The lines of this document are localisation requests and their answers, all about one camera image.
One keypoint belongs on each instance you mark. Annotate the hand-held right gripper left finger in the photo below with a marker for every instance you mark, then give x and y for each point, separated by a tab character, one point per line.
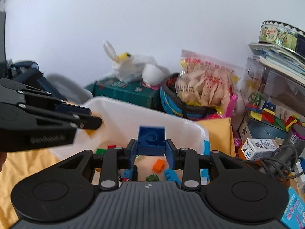
133	152

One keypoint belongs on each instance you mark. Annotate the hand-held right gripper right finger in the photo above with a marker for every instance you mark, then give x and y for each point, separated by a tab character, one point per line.
171	153

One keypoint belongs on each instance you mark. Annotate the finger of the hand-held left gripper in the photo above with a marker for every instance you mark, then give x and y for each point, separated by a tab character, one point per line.
90	122
71	109

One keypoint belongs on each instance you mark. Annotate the yellow building block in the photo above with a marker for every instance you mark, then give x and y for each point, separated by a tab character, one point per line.
91	132

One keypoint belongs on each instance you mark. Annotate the orange building block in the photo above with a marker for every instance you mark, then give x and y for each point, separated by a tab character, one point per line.
158	165

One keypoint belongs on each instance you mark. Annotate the dark blue building block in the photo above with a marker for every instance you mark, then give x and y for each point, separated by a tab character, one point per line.
151	139

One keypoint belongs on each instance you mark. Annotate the small red building block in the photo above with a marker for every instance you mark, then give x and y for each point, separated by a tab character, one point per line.
111	146

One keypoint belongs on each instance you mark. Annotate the light blue studded block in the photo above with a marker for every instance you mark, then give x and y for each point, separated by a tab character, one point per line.
172	177

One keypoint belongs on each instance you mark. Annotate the white plastic bin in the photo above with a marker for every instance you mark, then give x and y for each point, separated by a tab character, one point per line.
119	116

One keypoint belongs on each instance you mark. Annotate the green printed building block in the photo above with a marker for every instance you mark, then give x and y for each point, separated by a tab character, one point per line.
152	178

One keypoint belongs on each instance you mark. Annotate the grey plastic basin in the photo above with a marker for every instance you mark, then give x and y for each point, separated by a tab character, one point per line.
69	88

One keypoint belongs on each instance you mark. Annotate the yellow cloth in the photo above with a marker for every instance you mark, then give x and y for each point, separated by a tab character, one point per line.
23	169

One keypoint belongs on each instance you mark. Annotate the teal box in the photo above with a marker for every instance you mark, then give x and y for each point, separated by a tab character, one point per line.
124	93

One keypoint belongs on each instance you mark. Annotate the blue striped basket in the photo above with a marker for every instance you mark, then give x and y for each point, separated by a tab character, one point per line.
176	105

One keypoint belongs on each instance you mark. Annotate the dark blue bag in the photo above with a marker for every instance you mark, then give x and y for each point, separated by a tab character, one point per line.
26	72

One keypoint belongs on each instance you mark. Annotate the white plastic bag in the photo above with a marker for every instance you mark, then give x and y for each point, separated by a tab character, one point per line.
126	64

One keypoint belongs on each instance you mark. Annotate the clear snack bag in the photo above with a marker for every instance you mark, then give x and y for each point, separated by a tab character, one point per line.
207	81

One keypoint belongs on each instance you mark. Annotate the small white carton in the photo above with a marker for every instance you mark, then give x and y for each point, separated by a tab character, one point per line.
259	149

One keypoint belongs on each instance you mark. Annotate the grey hair dryer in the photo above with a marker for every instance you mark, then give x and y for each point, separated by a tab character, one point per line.
288	150

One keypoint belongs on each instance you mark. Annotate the clear box of wooden blocks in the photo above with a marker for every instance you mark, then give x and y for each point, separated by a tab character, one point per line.
274	95

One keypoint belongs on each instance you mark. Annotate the light blue printed box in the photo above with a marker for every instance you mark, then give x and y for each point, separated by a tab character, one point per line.
294	210

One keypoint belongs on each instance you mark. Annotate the stack of books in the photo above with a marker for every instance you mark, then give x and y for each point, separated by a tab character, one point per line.
278	60

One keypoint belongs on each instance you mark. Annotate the round decorated tin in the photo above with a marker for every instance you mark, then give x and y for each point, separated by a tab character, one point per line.
278	34

